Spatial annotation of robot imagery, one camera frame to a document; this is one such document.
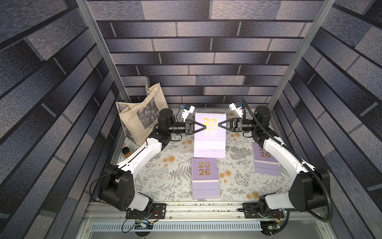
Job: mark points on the aluminium frame post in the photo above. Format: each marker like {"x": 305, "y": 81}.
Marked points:
{"x": 316, "y": 24}
{"x": 99, "y": 40}

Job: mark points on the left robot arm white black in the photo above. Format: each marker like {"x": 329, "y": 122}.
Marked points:
{"x": 117, "y": 181}

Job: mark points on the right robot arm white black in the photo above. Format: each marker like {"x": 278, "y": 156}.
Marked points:
{"x": 310, "y": 191}

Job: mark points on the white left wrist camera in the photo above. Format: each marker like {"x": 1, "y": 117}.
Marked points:
{"x": 187, "y": 110}

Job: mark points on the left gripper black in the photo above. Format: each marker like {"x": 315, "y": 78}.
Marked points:
{"x": 190, "y": 128}

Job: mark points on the cream canvas tote bag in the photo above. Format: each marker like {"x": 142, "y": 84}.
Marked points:
{"x": 139, "y": 119}

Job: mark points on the left aluminium frame post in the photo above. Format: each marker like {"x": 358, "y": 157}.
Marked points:
{"x": 99, "y": 40}

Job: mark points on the purple 2026 calendar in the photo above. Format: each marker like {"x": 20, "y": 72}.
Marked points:
{"x": 264, "y": 162}
{"x": 205, "y": 178}
{"x": 210, "y": 143}

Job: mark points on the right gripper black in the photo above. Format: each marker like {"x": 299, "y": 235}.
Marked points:
{"x": 235, "y": 124}

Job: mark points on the right aluminium frame post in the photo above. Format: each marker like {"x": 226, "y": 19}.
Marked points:
{"x": 316, "y": 24}

